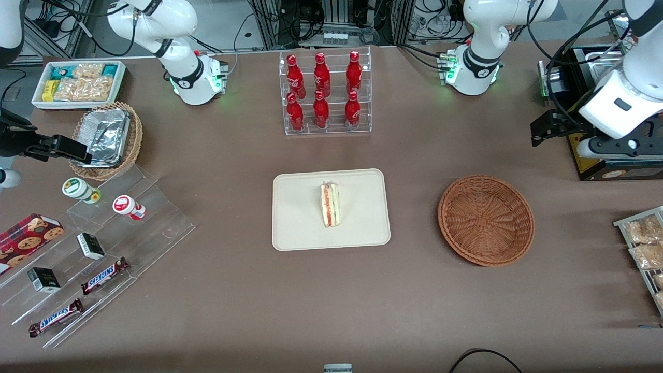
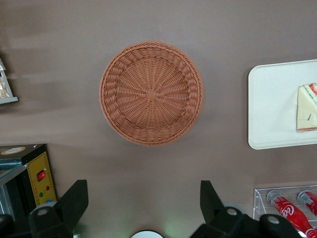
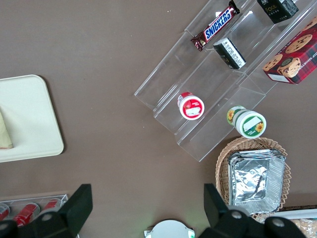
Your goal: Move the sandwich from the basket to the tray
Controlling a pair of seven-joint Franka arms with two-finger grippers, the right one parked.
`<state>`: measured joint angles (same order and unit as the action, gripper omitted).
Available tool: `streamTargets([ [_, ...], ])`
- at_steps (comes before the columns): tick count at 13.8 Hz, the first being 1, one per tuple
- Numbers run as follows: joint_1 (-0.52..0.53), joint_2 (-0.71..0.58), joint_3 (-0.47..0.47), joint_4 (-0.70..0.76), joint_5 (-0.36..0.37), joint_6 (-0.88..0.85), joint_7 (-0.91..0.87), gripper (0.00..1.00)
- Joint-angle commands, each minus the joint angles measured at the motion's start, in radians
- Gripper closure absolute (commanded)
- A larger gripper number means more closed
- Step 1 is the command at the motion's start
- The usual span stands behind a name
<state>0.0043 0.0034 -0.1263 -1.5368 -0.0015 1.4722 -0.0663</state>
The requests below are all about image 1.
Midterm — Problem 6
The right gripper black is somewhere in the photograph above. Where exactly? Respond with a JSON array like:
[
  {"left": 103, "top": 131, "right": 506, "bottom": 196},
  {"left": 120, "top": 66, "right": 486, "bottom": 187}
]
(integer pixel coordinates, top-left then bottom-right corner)
[{"left": 0, "top": 110, "right": 93, "bottom": 164}]

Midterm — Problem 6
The plastic sandwich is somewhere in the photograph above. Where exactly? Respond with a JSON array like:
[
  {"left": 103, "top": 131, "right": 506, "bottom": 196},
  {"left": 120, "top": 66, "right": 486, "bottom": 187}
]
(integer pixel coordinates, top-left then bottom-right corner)
[{"left": 320, "top": 181, "right": 341, "bottom": 228}]

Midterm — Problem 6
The aluminium foil tray stack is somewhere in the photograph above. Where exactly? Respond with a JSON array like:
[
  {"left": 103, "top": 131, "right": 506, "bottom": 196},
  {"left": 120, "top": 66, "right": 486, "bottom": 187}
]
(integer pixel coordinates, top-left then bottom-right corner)
[{"left": 78, "top": 109, "right": 131, "bottom": 167}]

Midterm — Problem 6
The light tan open-weave basket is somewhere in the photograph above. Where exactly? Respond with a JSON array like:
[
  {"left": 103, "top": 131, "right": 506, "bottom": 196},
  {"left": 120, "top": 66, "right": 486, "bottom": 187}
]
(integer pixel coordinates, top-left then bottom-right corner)
[{"left": 69, "top": 102, "right": 143, "bottom": 181}]

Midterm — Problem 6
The brown round woven basket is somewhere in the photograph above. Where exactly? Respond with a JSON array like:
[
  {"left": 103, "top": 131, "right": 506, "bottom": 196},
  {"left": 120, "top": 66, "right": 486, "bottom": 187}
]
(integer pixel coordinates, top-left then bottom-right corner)
[{"left": 438, "top": 175, "right": 535, "bottom": 267}]

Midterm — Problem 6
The cream rectangular tray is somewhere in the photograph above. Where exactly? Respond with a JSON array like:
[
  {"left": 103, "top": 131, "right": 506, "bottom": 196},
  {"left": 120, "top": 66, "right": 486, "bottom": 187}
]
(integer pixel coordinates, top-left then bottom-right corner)
[{"left": 272, "top": 168, "right": 391, "bottom": 252}]

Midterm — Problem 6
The green sunflower yogurt cup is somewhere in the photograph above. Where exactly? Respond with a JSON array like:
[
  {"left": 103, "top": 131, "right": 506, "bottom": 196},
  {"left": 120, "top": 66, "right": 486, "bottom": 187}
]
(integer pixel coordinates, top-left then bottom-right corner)
[{"left": 62, "top": 177, "right": 102, "bottom": 204}]

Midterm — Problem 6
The white snack bin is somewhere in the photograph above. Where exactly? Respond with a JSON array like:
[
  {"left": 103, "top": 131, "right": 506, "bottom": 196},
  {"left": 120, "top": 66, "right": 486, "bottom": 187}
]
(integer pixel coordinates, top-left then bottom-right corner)
[{"left": 31, "top": 60, "right": 126, "bottom": 112}]

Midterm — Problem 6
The large clear cracker bag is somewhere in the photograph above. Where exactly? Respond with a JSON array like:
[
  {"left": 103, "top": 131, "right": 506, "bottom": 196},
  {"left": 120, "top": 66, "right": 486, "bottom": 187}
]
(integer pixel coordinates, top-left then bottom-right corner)
[{"left": 54, "top": 77, "right": 116, "bottom": 102}]

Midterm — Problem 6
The small clear cracker bag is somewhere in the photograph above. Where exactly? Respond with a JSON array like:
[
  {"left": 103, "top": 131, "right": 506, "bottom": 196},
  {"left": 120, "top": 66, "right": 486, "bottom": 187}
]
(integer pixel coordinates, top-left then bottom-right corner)
[{"left": 73, "top": 63, "right": 104, "bottom": 79}]

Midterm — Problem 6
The red lidded yogurt cup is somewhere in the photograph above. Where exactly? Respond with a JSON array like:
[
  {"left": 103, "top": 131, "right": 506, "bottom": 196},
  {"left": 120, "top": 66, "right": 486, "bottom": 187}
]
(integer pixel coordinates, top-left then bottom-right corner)
[{"left": 112, "top": 195, "right": 147, "bottom": 221}]

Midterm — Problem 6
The red tartan cookie box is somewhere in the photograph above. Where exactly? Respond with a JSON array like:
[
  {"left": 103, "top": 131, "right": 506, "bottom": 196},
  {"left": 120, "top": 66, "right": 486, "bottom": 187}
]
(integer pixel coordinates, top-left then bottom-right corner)
[{"left": 0, "top": 213, "right": 65, "bottom": 276}]

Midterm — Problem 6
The small black carton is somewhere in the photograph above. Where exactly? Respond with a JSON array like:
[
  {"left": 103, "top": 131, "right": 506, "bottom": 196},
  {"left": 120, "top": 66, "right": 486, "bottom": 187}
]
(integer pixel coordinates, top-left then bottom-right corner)
[
  {"left": 27, "top": 267, "right": 61, "bottom": 293},
  {"left": 77, "top": 233, "right": 106, "bottom": 261}
]

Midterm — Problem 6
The clear acrylic stepped shelf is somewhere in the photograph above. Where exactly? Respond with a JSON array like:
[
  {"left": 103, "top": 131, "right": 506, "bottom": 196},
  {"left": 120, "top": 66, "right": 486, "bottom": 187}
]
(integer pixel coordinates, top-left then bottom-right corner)
[{"left": 0, "top": 163, "right": 196, "bottom": 349}]

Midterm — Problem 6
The Snickers chocolate bar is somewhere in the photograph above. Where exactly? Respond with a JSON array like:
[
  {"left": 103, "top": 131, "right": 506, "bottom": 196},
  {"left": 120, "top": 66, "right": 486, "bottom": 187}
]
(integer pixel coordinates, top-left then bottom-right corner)
[
  {"left": 28, "top": 298, "right": 84, "bottom": 338},
  {"left": 81, "top": 257, "right": 130, "bottom": 296}
]

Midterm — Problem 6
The red cola bottle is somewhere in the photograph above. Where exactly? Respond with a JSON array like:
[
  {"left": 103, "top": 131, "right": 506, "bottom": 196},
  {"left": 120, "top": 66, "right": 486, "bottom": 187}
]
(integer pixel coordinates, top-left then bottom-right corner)
[
  {"left": 313, "top": 90, "right": 330, "bottom": 128},
  {"left": 346, "top": 50, "right": 363, "bottom": 95},
  {"left": 313, "top": 52, "right": 331, "bottom": 98},
  {"left": 286, "top": 54, "right": 305, "bottom": 99},
  {"left": 344, "top": 90, "right": 361, "bottom": 127},
  {"left": 287, "top": 92, "right": 305, "bottom": 131}
]

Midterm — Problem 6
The clear acrylic bottle rack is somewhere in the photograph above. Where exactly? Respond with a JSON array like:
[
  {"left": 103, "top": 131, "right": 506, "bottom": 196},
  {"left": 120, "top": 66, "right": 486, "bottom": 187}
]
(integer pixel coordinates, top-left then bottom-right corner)
[{"left": 279, "top": 47, "right": 372, "bottom": 136}]

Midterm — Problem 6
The metal equipment rack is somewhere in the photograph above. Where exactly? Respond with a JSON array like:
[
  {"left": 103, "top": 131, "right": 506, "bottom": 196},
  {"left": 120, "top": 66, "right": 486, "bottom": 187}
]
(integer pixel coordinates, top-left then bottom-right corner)
[{"left": 251, "top": 0, "right": 415, "bottom": 50}]

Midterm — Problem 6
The grey wire snack tray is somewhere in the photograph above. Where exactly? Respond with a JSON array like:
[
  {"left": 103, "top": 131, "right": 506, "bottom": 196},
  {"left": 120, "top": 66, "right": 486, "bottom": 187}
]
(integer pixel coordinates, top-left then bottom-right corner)
[{"left": 614, "top": 206, "right": 663, "bottom": 317}]

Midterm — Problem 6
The black looped cable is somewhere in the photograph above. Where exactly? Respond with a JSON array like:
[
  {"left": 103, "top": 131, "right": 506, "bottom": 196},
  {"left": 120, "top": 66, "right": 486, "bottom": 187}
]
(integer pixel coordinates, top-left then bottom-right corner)
[{"left": 448, "top": 349, "right": 524, "bottom": 373}]

